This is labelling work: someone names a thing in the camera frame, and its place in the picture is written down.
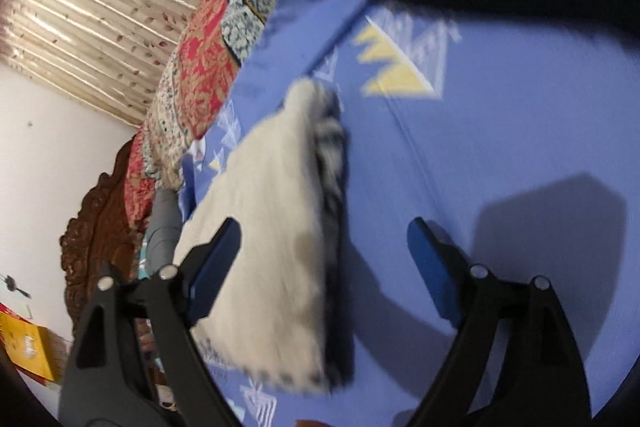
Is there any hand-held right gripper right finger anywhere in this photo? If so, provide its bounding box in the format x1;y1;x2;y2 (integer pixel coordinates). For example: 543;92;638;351
397;217;594;427

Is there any yellow and red wall calendar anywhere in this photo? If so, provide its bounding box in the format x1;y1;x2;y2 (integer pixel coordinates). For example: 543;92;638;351
0;302;68;390

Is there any hanging wall ornament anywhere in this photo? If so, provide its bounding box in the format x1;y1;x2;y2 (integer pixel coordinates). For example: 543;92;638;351
0;274;32;299

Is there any grey folded garment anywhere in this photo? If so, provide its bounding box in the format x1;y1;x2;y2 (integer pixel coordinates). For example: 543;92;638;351
142;189;181;280

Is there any blue printed bedsheet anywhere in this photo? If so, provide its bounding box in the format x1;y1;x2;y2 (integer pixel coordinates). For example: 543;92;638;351
177;0;628;427

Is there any carved wooden headboard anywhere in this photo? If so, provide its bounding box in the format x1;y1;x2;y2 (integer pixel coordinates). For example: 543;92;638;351
59;137;151;338

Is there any patchwork floral quilt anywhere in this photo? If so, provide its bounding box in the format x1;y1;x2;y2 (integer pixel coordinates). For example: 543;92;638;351
122;0;356;228

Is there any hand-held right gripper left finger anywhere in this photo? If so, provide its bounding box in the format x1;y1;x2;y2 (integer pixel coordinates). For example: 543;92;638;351
58;217;243;427

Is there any white patterned knit garment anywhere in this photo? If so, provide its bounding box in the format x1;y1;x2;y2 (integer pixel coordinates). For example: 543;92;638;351
172;77;356;395

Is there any beige leaf-print curtain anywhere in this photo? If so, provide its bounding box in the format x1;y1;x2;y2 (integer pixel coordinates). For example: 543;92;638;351
0;0;281;125

